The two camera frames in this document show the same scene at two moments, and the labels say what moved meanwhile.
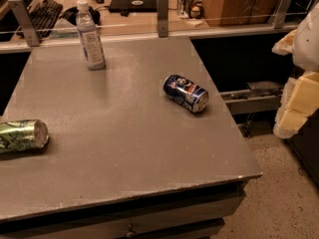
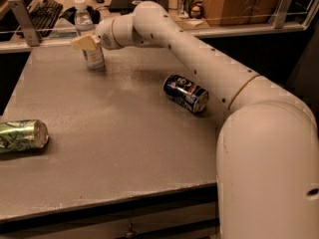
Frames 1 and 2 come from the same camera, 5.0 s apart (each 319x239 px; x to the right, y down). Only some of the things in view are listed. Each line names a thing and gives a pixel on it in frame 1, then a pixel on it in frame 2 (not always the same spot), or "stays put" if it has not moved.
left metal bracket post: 29,29 stays put
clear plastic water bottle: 87,27 stays put
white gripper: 308,42 → 104,36
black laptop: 133,4 stays put
